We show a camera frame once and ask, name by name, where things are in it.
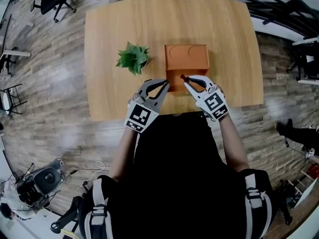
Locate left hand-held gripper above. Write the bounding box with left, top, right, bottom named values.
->
left=124, top=79, right=172, bottom=134

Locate red round object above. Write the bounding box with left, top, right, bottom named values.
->
left=308, top=163, right=319, bottom=179

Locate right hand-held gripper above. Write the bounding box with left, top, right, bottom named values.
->
left=183, top=75, right=230, bottom=120

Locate green potted plant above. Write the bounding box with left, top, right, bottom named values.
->
left=115, top=41, right=152, bottom=77

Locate black folding stand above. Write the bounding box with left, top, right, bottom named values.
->
left=0, top=83, right=28, bottom=119

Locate orange box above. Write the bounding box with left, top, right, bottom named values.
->
left=163, top=43, right=210, bottom=94

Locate white cable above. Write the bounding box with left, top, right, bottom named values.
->
left=76, top=160, right=111, bottom=194

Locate white desk frame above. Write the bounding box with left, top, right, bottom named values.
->
left=0, top=13, right=32, bottom=76

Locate grey backpack strap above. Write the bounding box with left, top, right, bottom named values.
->
left=84, top=178, right=114, bottom=239
left=243, top=173, right=273, bottom=239

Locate person's black clothing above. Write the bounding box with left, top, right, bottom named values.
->
left=79, top=112, right=275, bottom=239

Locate person's right hand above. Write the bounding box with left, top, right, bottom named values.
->
left=216, top=83, right=226, bottom=100

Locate black tripod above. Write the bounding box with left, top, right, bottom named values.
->
left=49, top=195, right=83, bottom=235

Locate person's right forearm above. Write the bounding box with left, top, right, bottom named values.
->
left=218, top=113, right=251, bottom=173

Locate person's left forearm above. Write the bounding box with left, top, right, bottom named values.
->
left=109, top=126, right=141, bottom=183

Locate black equipment unit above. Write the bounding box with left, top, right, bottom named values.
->
left=14, top=166, right=63, bottom=208

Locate black railing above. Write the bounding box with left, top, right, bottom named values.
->
left=174, top=0, right=319, bottom=38

